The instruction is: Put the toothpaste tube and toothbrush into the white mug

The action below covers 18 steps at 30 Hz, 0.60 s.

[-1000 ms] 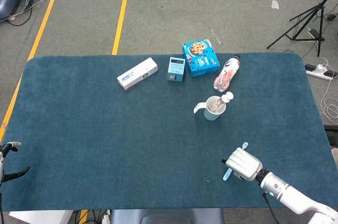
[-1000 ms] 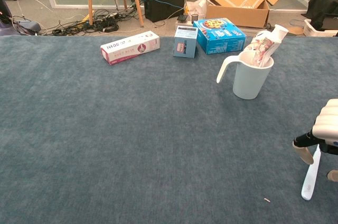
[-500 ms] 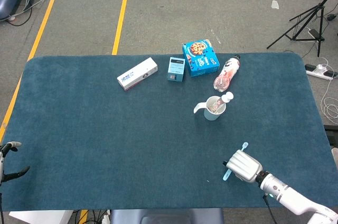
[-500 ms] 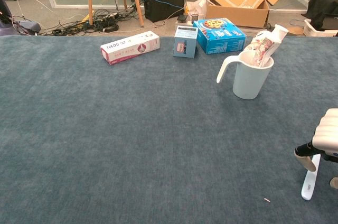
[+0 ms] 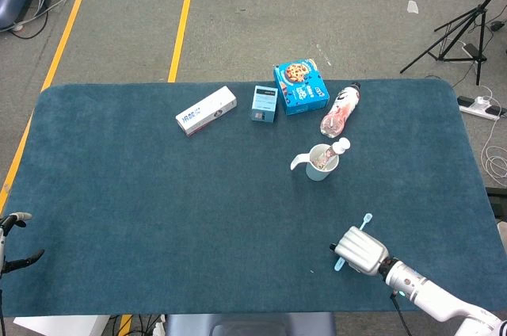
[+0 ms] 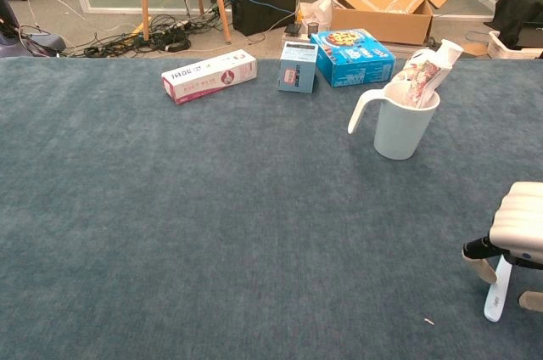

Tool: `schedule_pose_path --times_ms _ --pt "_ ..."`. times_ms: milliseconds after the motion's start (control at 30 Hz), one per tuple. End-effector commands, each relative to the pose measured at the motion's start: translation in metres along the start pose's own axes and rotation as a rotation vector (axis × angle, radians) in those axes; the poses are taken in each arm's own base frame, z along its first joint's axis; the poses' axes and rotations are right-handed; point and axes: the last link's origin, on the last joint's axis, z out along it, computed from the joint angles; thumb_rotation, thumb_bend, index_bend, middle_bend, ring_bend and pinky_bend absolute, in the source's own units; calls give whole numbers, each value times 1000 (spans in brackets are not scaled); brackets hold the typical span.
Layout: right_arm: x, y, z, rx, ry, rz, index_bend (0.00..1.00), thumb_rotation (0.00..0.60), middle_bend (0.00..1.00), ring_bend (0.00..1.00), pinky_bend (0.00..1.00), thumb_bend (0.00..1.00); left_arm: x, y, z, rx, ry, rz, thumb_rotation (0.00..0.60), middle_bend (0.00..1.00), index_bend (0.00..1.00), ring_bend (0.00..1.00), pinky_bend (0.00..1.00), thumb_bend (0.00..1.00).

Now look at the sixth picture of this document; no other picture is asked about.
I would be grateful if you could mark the black mesh pen holder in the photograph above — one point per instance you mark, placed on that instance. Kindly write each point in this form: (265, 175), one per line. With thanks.
(313, 29)

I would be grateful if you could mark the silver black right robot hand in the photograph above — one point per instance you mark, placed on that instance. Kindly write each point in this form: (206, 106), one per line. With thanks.
(519, 220)

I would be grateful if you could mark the light blue toothbrush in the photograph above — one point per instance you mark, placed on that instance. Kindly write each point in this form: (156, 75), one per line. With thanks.
(496, 300)

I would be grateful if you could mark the dark blue machine base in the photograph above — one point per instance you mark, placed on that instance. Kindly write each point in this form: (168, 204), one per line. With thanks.
(25, 43)

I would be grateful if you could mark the long white toothpaste box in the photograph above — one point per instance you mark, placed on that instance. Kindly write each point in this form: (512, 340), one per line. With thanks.
(210, 77)

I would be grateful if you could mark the white plastic bin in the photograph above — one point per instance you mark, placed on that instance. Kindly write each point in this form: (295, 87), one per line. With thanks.
(509, 50)

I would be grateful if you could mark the blue cookie box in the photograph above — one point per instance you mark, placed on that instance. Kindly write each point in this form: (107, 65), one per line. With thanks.
(352, 60)

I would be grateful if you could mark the small blue carton box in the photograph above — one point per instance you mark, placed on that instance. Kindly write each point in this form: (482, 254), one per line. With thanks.
(297, 69)

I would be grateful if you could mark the white plastic bag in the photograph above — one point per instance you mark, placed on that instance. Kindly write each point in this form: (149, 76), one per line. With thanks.
(318, 9)

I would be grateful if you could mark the blue felt table mat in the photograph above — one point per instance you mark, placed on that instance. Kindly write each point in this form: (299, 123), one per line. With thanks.
(169, 228)

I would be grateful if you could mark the floral print toothpaste tube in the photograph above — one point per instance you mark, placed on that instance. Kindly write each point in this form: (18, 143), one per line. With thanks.
(428, 75)

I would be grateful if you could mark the pink drink bottle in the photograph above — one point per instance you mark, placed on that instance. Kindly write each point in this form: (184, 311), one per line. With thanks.
(420, 55)

